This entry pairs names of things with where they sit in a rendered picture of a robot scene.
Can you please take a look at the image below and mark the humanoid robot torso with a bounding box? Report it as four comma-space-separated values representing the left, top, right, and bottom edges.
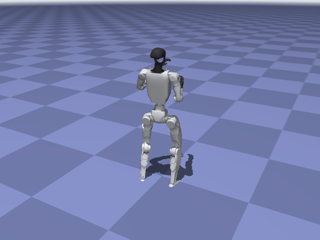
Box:
145, 67, 172, 124

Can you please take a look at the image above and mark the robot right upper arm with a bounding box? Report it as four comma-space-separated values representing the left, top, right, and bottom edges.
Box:
168, 72, 182, 102

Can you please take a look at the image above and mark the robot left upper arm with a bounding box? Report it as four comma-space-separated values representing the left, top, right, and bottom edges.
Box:
136, 68, 148, 91

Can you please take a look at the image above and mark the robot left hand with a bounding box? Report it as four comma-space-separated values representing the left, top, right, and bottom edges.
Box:
161, 58, 171, 66

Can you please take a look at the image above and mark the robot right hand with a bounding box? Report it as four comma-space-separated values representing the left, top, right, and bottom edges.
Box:
180, 75, 184, 89

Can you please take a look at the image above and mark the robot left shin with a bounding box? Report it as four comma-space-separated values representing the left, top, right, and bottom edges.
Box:
140, 143, 149, 179

